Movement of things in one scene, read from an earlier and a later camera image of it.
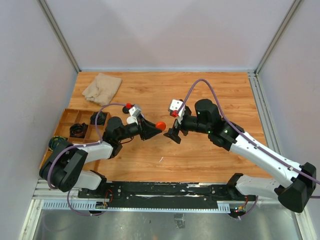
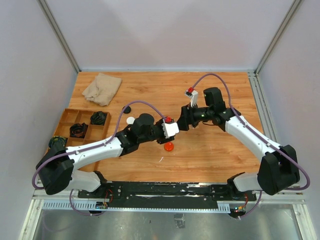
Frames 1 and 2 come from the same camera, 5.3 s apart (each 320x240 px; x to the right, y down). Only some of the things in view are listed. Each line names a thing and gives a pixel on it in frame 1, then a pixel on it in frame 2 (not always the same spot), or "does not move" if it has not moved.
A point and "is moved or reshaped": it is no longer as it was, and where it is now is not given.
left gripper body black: (132, 129) → (157, 133)
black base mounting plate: (165, 194) does not move
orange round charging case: (160, 125) is moved or reshaped
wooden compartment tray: (80, 126) does not move
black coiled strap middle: (78, 130) does not move
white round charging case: (131, 119) does not move
